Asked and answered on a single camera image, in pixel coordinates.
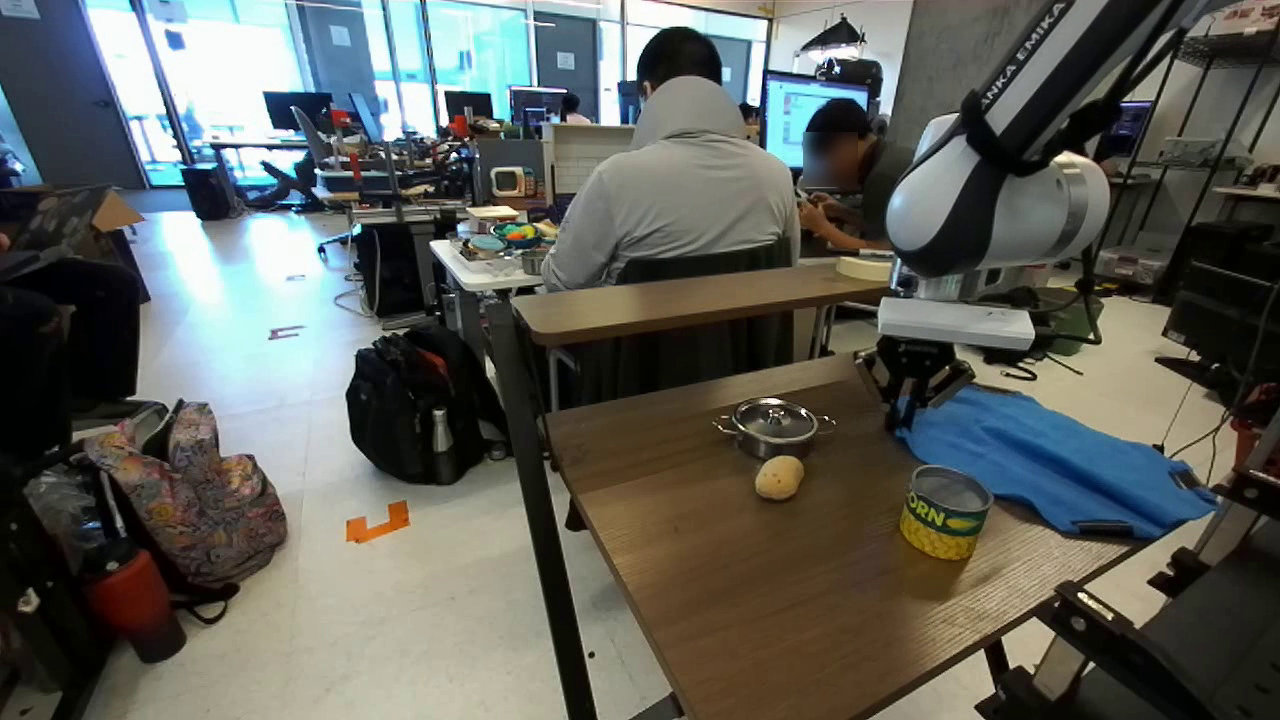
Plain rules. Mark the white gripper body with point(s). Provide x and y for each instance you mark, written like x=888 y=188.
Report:
x=952 y=324

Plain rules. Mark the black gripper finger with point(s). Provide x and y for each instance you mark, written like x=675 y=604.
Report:
x=946 y=379
x=896 y=384

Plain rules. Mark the blue towel with black corners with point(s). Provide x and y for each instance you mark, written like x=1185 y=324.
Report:
x=1052 y=463

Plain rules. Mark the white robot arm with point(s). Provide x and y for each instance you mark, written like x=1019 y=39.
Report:
x=1012 y=215

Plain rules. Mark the small metal pot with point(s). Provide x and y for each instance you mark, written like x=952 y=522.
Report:
x=772 y=427

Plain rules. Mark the tin can with green label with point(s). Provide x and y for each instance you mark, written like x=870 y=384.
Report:
x=942 y=522

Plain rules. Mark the yellow potato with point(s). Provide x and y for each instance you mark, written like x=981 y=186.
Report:
x=776 y=477

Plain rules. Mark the black office chair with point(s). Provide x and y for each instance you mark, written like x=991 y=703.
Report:
x=693 y=355

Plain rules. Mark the wooden desk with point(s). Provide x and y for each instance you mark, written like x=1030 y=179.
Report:
x=681 y=305

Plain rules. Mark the large computer monitor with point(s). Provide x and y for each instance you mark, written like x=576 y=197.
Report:
x=793 y=123

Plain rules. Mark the black storage rack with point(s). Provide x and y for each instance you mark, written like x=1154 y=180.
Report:
x=1227 y=265

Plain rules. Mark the person in grey shirt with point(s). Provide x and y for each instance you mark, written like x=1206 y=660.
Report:
x=681 y=186

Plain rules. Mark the white desk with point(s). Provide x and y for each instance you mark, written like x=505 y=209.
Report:
x=487 y=274

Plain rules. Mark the small computer monitor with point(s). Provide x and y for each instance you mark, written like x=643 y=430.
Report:
x=468 y=107
x=298 y=109
x=537 y=107

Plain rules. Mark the black backpack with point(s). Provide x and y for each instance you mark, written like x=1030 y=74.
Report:
x=417 y=406

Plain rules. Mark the floral fabric bag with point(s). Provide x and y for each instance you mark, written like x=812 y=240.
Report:
x=201 y=507

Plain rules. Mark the red cup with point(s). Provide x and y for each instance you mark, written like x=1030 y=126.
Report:
x=134 y=604

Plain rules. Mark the black metal frame post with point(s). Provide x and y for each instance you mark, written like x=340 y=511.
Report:
x=540 y=507

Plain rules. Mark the orange floor bracket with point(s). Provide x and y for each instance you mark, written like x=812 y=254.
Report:
x=379 y=525

